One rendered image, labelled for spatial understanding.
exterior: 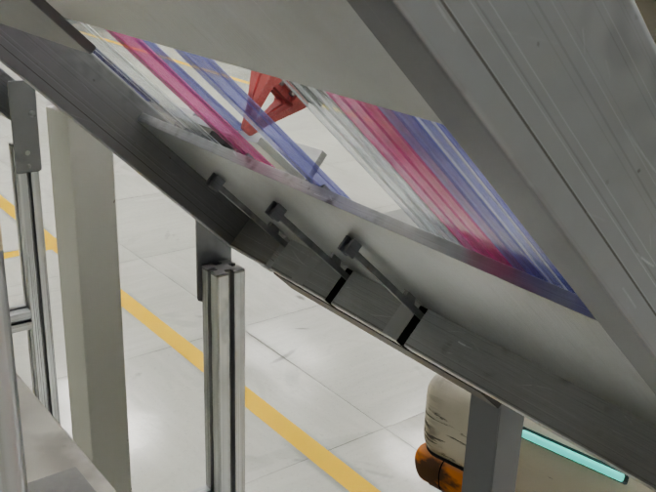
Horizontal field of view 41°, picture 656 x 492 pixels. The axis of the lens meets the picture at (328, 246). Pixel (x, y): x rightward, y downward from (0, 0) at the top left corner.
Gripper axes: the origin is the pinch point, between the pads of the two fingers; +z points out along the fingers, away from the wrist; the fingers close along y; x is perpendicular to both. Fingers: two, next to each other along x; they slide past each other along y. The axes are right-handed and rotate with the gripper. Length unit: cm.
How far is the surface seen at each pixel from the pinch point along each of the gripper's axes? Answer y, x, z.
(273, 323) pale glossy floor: -94, 107, 14
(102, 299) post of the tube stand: -17.2, 9.0, 27.0
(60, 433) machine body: 20.1, -10.2, 35.8
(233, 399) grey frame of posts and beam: 0.4, 22.7, 27.5
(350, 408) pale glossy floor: -48, 99, 20
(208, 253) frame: -3.3, 8.4, 14.4
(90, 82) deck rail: 2.3, -19.5, 8.4
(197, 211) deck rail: 2.6, -0.6, 11.7
